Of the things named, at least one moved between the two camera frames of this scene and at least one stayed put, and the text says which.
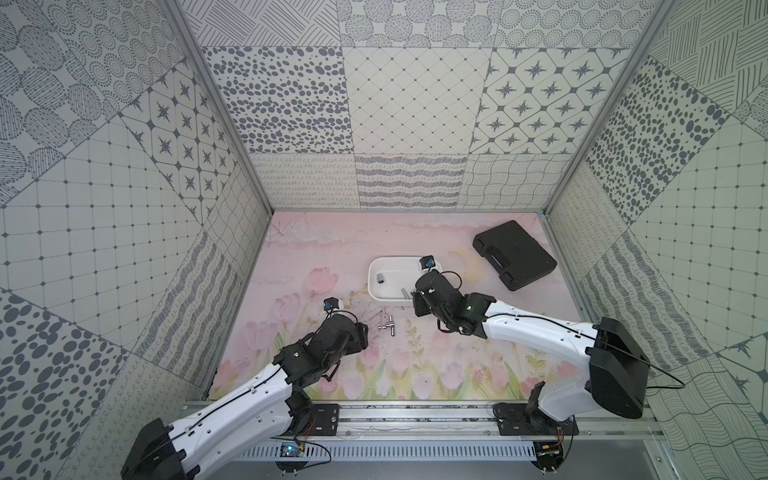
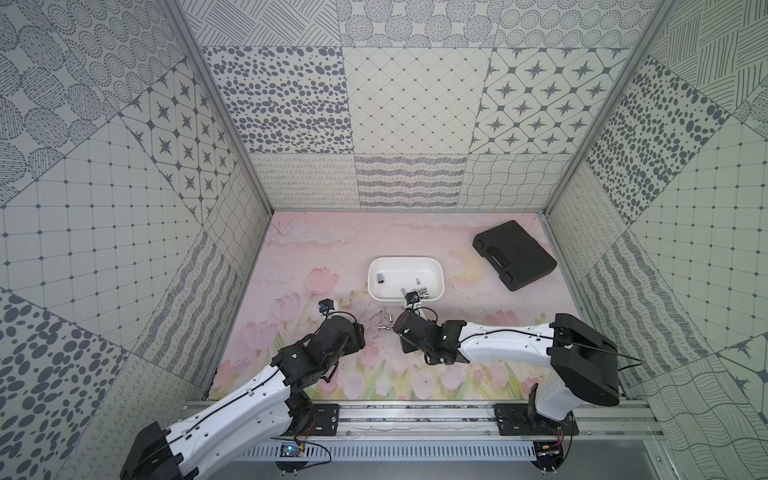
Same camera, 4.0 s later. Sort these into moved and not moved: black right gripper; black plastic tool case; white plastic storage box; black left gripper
Moved: black right gripper
Not moved: white plastic storage box; black plastic tool case; black left gripper
